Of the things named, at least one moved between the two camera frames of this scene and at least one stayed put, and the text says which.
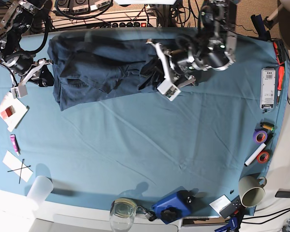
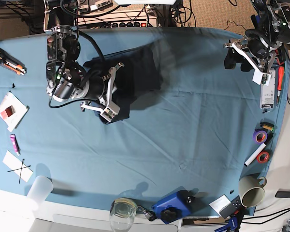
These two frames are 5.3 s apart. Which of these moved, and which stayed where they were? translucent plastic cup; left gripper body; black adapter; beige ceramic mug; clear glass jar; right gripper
Moved: right gripper; left gripper body
Stayed: clear glass jar; beige ceramic mug; black adapter; translucent plastic cup
